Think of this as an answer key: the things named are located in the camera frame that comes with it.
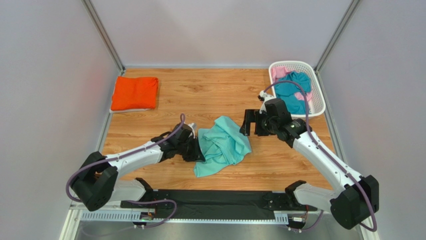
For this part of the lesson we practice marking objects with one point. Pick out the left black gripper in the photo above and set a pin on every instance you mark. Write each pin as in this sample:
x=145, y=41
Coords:
x=197, y=155

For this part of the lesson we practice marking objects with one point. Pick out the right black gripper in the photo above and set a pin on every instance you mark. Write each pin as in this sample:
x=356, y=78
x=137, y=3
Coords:
x=252, y=122

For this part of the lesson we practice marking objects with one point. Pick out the mint green t-shirt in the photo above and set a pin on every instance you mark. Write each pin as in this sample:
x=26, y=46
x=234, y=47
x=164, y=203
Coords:
x=221, y=145

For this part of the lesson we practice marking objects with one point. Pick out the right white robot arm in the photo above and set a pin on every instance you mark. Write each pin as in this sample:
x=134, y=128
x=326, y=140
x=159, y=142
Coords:
x=332, y=166

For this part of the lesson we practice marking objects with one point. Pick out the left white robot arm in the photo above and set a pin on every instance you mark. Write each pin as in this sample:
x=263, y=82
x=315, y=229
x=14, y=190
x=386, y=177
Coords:
x=98, y=181

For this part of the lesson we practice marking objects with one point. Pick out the teal blue t-shirt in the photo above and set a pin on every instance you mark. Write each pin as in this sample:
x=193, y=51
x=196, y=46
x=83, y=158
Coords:
x=291, y=94

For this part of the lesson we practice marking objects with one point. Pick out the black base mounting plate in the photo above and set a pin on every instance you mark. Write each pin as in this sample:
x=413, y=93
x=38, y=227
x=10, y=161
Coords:
x=227, y=204

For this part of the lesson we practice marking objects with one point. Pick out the pink t-shirt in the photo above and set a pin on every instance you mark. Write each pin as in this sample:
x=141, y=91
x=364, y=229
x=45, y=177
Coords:
x=279, y=73

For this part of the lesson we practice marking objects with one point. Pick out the folded orange t-shirt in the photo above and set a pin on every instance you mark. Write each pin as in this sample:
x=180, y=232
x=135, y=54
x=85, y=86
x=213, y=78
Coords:
x=141, y=90

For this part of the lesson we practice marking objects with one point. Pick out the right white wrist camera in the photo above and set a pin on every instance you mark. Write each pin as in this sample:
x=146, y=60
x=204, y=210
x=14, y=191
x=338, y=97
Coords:
x=264, y=97

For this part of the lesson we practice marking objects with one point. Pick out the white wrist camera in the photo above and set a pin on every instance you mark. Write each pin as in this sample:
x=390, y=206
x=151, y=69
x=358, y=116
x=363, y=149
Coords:
x=264, y=97
x=193, y=128

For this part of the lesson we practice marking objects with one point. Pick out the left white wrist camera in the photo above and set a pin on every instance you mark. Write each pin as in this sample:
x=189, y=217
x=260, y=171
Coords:
x=193, y=128

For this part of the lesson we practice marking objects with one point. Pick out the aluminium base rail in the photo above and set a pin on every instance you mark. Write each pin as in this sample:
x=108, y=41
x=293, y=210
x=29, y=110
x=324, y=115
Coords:
x=160, y=210

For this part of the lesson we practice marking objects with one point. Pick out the right aluminium corner post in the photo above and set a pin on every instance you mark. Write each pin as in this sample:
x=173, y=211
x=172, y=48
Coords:
x=350, y=11

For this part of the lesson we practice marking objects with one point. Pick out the aluminium corner post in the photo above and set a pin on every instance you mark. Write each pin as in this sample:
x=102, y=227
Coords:
x=350, y=11
x=93, y=14

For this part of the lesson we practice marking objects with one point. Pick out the left aluminium corner post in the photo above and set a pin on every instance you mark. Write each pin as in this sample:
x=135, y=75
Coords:
x=93, y=14

